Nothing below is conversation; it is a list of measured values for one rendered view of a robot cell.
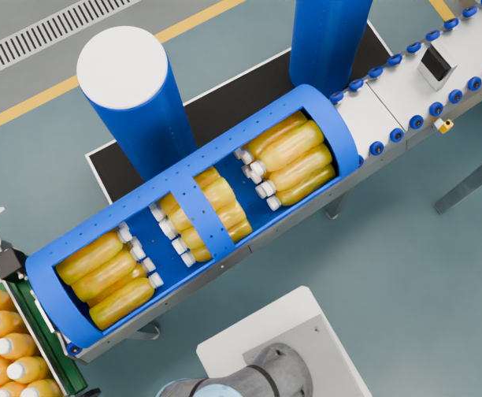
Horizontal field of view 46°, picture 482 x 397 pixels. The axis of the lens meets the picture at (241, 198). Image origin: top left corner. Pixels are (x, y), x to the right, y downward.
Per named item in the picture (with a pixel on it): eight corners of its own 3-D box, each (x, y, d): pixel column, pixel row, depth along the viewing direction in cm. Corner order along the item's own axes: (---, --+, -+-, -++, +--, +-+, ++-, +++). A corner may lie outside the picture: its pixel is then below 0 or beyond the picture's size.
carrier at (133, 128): (199, 130, 260) (138, 131, 261) (170, 25, 175) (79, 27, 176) (198, 189, 252) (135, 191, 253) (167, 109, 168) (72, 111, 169)
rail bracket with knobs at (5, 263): (38, 276, 169) (25, 272, 159) (18, 290, 168) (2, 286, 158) (24, 249, 171) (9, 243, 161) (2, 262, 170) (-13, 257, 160)
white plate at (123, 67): (168, 24, 174) (168, 26, 175) (79, 26, 175) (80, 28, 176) (165, 107, 167) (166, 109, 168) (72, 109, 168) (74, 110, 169)
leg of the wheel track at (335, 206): (340, 214, 263) (365, 175, 202) (330, 221, 262) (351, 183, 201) (333, 205, 264) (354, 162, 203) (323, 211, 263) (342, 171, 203)
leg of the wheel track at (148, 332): (161, 335, 251) (131, 330, 191) (150, 342, 251) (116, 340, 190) (155, 323, 253) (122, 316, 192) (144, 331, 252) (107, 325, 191)
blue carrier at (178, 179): (347, 179, 170) (371, 155, 142) (98, 345, 160) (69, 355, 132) (294, 103, 173) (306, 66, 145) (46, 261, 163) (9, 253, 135)
